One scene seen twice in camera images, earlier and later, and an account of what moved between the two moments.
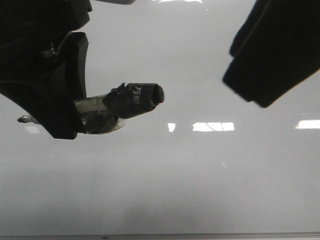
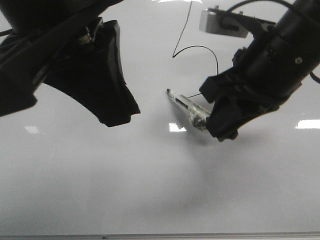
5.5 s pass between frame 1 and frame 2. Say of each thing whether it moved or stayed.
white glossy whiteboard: stayed
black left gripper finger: moved
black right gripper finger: moved
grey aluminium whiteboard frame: stayed
